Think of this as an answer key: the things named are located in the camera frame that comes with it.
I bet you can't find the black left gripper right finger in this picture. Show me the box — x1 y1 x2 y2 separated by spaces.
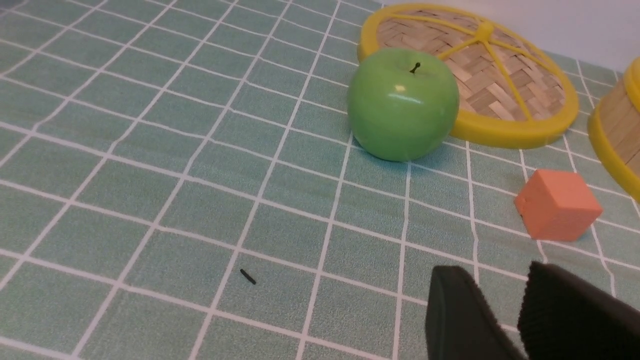
518 261 640 360

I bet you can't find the green apple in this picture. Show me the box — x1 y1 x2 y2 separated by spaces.
347 47 460 162

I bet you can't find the bamboo steamer lid yellow rim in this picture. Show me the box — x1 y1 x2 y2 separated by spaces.
358 2 579 150

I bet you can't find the orange cube block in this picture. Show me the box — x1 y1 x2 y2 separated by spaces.
514 168 603 242

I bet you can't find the green checkered tablecloth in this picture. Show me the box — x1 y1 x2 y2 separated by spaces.
0 0 639 360

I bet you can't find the bamboo steamer tray yellow rim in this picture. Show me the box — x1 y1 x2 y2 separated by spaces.
587 57 640 202

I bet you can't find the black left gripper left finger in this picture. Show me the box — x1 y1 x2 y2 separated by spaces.
425 265 525 360

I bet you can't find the small black debris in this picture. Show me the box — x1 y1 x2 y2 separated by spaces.
239 268 258 285

